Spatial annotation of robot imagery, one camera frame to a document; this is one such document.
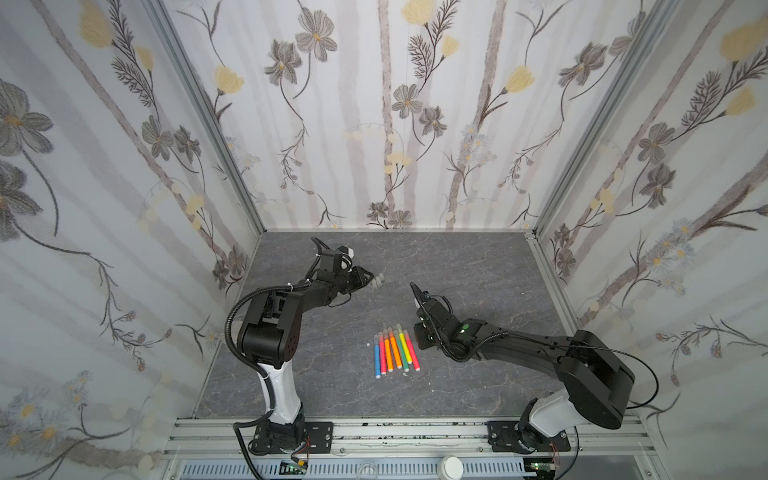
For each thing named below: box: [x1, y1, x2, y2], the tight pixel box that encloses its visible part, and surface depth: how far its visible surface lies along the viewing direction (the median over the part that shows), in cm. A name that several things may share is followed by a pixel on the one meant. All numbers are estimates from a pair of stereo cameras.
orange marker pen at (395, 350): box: [388, 327, 403, 370], surface depth 90 cm
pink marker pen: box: [378, 331, 387, 375], surface depth 89 cm
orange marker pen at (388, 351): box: [383, 329, 393, 373], surface depth 90 cm
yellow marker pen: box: [396, 323, 412, 365], surface depth 91 cm
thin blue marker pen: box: [374, 334, 381, 379], surface depth 88 cm
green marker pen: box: [395, 333, 410, 373], surface depth 88 cm
